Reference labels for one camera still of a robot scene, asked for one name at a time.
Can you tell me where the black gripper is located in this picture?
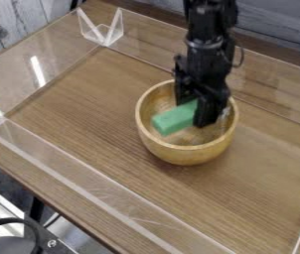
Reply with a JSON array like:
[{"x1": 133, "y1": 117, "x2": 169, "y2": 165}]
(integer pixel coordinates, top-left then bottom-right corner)
[{"x1": 175, "y1": 39, "x2": 235, "y2": 128}]

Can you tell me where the green rectangular block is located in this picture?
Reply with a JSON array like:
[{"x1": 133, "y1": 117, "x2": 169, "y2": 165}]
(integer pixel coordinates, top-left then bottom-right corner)
[{"x1": 152, "y1": 100, "x2": 199, "y2": 136}]

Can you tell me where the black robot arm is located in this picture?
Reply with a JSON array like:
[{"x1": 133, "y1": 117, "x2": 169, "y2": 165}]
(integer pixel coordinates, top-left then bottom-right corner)
[{"x1": 173, "y1": 0, "x2": 244, "y2": 128}]

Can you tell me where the brown wooden bowl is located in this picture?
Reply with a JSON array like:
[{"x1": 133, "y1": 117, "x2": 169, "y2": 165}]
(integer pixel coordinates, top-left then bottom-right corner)
[{"x1": 136, "y1": 79, "x2": 239, "y2": 166}]

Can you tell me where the black table leg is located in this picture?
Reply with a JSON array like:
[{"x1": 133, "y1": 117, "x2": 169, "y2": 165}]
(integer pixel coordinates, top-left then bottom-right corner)
[{"x1": 30, "y1": 197, "x2": 46, "y2": 222}]

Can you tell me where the clear acrylic corner bracket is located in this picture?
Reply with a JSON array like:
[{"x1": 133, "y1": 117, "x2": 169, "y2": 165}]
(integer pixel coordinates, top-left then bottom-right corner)
[{"x1": 77, "y1": 8, "x2": 125, "y2": 48}]

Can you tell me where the clear acrylic tray enclosure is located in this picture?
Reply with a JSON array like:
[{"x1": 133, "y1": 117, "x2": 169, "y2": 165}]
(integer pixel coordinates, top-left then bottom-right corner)
[{"x1": 0, "y1": 1, "x2": 300, "y2": 254}]

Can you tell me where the black metal base plate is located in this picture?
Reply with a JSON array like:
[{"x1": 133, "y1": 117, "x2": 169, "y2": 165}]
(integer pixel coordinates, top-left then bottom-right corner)
[{"x1": 0, "y1": 224, "x2": 79, "y2": 254}]

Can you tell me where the black cable loop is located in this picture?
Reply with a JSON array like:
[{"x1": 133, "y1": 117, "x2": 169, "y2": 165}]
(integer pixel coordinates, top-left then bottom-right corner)
[{"x1": 0, "y1": 217, "x2": 45, "y2": 254}]

